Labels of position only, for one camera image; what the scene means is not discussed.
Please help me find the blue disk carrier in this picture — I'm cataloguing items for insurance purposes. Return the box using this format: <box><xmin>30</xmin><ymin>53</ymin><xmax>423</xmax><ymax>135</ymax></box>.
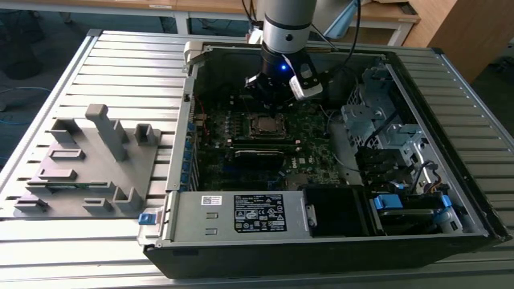
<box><xmin>372</xmin><ymin>193</ymin><xmax>455</xmax><ymax>237</ymax></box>

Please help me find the black RAM slot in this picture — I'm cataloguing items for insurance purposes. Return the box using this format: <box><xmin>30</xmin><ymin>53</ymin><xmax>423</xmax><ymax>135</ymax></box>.
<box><xmin>232</xmin><ymin>137</ymin><xmax>301</xmax><ymax>145</ymax></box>
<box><xmin>232</xmin><ymin>143</ymin><xmax>302</xmax><ymax>151</ymax></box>

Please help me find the coloured wire bundle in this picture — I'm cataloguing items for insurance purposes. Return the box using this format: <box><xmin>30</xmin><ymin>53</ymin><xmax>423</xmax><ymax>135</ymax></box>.
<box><xmin>424</xmin><ymin>176</ymin><xmax>445</xmax><ymax>195</ymax></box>

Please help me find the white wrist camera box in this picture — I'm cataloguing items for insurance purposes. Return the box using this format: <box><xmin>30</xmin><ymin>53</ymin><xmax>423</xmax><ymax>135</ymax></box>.
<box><xmin>288</xmin><ymin>61</ymin><xmax>326</xmax><ymax>102</ymax></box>

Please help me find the wooden desk white frame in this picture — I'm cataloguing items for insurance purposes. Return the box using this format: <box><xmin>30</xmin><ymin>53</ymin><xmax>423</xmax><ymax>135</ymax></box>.
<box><xmin>0</xmin><ymin>0</ymin><xmax>190</xmax><ymax>34</ymax></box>
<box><xmin>177</xmin><ymin>0</ymin><xmax>423</xmax><ymax>46</ymax></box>

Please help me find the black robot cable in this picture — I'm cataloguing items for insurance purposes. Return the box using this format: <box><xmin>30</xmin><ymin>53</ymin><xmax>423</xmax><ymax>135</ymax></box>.
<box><xmin>309</xmin><ymin>0</ymin><xmax>362</xmax><ymax>88</ymax></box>

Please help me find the black drive cable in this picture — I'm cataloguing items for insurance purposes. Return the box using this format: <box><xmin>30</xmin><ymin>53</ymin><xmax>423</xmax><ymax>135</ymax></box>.
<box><xmin>364</xmin><ymin>110</ymin><xmax>401</xmax><ymax>151</ymax></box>

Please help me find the silver metal drive cage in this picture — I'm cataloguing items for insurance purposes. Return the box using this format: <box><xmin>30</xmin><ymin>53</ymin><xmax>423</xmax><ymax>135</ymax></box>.
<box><xmin>340</xmin><ymin>67</ymin><xmax>435</xmax><ymax>185</ymax></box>

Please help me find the grey parts rack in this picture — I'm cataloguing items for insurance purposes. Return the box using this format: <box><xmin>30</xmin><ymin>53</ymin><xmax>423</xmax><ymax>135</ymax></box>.
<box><xmin>14</xmin><ymin>104</ymin><xmax>164</xmax><ymax>218</ymax></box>

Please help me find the black graphics card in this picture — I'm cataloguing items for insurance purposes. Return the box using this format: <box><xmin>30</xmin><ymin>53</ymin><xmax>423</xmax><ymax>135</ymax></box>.
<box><xmin>234</xmin><ymin>149</ymin><xmax>286</xmax><ymax>170</ymax></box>

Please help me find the silver power supply box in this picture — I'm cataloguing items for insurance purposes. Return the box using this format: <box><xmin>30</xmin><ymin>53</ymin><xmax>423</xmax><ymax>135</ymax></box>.
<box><xmin>161</xmin><ymin>190</ymin><xmax>318</xmax><ymax>242</ymax></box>

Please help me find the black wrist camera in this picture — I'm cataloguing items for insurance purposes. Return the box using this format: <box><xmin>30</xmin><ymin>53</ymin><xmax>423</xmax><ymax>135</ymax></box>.
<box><xmin>244</xmin><ymin>75</ymin><xmax>265</xmax><ymax>91</ymax></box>

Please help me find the wooden cabinet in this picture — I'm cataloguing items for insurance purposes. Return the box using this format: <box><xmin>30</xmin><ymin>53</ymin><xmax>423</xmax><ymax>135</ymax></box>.
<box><xmin>404</xmin><ymin>0</ymin><xmax>514</xmax><ymax>84</ymax></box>

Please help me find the green RAM stick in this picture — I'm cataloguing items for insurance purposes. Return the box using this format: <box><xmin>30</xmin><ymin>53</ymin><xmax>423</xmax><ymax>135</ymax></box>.
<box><xmin>45</xmin><ymin>182</ymin><xmax>90</xmax><ymax>191</ymax></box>

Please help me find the silver green CPU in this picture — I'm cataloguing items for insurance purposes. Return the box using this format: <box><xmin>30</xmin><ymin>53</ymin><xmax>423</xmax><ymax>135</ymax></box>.
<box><xmin>256</xmin><ymin>117</ymin><xmax>281</xmax><ymax>134</ymax></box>

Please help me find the black PC case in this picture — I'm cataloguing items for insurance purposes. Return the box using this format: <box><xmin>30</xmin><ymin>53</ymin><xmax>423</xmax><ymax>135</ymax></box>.
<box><xmin>142</xmin><ymin>40</ymin><xmax>513</xmax><ymax>280</ymax></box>

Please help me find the beige case handle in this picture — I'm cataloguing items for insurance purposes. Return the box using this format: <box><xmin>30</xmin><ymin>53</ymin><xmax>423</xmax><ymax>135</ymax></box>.
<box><xmin>184</xmin><ymin>41</ymin><xmax>214</xmax><ymax>73</ymax></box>

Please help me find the CPU socket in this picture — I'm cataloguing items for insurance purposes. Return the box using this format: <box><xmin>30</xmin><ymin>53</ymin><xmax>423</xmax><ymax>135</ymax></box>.
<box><xmin>248</xmin><ymin>113</ymin><xmax>292</xmax><ymax>139</ymax></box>

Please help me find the black connector bundle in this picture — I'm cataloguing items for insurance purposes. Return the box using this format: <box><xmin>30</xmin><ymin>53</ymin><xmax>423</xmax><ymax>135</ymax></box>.
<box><xmin>356</xmin><ymin>146</ymin><xmax>411</xmax><ymax>189</ymax></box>

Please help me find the chipset heat sink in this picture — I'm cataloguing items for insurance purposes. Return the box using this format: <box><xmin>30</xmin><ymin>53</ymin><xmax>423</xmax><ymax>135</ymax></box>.
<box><xmin>286</xmin><ymin>173</ymin><xmax>312</xmax><ymax>190</ymax></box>

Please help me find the green motherboard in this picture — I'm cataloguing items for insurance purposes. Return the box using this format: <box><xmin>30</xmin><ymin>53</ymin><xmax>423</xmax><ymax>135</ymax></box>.
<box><xmin>193</xmin><ymin>90</ymin><xmax>354</xmax><ymax>192</ymax></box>

